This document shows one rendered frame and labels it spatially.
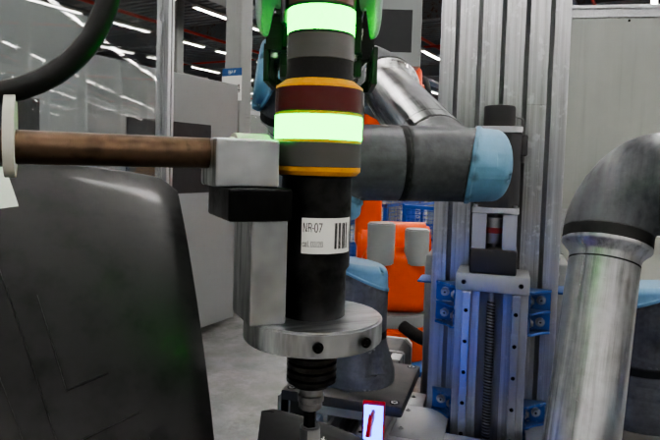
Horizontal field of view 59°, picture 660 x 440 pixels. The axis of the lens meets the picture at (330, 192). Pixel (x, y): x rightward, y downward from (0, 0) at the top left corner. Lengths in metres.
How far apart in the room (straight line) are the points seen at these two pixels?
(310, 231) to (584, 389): 0.46
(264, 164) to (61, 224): 0.15
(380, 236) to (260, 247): 3.88
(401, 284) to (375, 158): 3.75
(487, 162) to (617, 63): 1.63
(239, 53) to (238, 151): 7.01
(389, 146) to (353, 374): 0.64
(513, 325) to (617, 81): 1.20
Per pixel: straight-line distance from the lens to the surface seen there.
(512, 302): 1.16
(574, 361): 0.68
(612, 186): 0.71
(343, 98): 0.28
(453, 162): 0.56
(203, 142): 0.27
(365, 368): 1.12
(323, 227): 0.28
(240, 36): 7.30
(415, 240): 4.21
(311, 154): 0.27
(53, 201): 0.39
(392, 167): 0.55
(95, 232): 0.38
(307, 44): 0.28
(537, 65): 1.24
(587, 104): 2.14
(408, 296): 4.30
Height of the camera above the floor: 1.46
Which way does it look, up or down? 3 degrees down
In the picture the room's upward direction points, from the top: 2 degrees clockwise
